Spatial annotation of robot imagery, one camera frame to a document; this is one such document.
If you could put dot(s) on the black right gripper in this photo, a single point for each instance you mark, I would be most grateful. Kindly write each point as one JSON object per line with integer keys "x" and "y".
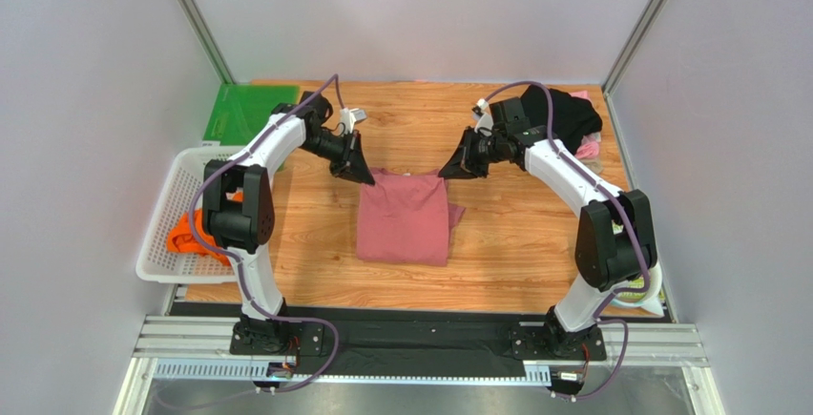
{"x": 478, "y": 153}

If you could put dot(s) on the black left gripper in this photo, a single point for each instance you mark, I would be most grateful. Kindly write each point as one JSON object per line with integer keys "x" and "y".
{"x": 352, "y": 165}

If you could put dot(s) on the dusty red t-shirt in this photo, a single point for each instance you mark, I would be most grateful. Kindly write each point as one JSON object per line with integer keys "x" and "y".
{"x": 406, "y": 219}

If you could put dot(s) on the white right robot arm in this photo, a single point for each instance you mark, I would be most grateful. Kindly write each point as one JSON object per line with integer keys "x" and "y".
{"x": 615, "y": 242}

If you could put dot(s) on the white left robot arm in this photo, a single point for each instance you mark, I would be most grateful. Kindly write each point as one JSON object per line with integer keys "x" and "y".
{"x": 237, "y": 208}

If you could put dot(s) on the black folded t-shirt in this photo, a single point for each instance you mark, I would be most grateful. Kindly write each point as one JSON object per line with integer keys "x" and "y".
{"x": 573, "y": 117}

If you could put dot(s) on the pink folded t-shirt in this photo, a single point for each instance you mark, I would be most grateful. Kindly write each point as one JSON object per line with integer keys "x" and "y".
{"x": 590, "y": 144}

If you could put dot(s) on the beige folded t-shirt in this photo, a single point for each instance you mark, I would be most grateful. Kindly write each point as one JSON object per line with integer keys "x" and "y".
{"x": 593, "y": 164}

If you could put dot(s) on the green plastic folder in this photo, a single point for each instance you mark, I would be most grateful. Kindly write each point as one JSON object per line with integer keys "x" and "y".
{"x": 241, "y": 111}

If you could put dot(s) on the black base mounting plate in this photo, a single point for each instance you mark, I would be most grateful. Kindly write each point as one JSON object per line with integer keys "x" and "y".
{"x": 424, "y": 344}

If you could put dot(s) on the orange t-shirt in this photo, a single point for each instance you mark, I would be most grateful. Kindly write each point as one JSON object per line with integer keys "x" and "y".
{"x": 184, "y": 238}

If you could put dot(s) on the green children's book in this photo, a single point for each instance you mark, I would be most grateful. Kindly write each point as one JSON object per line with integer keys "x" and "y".
{"x": 641, "y": 293}

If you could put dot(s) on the white plastic laundry basket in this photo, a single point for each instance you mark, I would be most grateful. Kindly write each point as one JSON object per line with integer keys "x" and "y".
{"x": 155, "y": 262}

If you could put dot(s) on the teal headphones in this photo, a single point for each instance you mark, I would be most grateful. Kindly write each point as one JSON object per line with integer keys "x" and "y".
{"x": 658, "y": 310}

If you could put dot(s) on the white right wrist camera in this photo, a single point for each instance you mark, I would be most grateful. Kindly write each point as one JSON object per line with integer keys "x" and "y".
{"x": 483, "y": 112}

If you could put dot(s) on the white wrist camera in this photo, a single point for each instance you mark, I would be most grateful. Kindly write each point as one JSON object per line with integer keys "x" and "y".
{"x": 349, "y": 119}
{"x": 483, "y": 112}

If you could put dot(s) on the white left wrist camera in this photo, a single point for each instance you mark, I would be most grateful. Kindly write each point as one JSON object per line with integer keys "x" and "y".
{"x": 349, "y": 119}

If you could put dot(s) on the aluminium frame rail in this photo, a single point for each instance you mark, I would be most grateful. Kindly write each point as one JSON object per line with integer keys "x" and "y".
{"x": 184, "y": 362}

